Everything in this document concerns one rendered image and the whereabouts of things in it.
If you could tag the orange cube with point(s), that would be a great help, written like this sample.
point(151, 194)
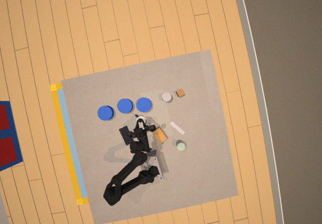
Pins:
point(180, 92)

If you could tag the grey cylinder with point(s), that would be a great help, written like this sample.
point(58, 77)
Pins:
point(166, 96)

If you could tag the blue cylinder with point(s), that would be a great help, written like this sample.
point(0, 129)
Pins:
point(124, 105)
point(143, 104)
point(105, 113)

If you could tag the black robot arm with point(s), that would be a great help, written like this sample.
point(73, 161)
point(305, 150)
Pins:
point(113, 194)

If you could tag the white flat bar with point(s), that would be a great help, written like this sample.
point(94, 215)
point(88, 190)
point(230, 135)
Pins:
point(177, 128)

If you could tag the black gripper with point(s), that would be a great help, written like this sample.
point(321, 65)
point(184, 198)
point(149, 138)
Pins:
point(146, 128)

